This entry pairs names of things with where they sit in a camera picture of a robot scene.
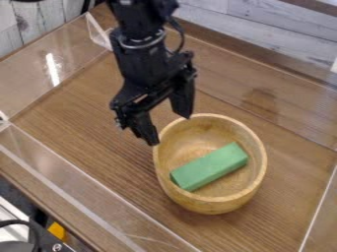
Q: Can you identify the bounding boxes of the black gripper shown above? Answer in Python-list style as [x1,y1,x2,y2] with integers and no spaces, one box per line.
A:
[109,29,196,146]

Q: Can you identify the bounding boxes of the green rectangular block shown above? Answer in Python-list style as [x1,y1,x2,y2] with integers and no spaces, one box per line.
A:
[169,142,248,192]

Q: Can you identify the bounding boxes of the clear acrylic corner bracket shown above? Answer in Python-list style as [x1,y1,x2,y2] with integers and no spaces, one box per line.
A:
[85,13,112,51]

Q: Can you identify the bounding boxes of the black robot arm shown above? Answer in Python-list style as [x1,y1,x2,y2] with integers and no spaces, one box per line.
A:
[105,0,196,146]

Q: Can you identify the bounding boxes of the clear acrylic tray wall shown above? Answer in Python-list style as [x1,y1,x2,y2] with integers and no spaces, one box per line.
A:
[0,123,201,252]

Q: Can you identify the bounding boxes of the brown wooden bowl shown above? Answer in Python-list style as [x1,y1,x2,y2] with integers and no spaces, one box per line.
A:
[152,113,267,215]

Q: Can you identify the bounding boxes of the black cable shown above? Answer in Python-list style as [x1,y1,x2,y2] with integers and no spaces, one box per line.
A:
[0,220,42,252]

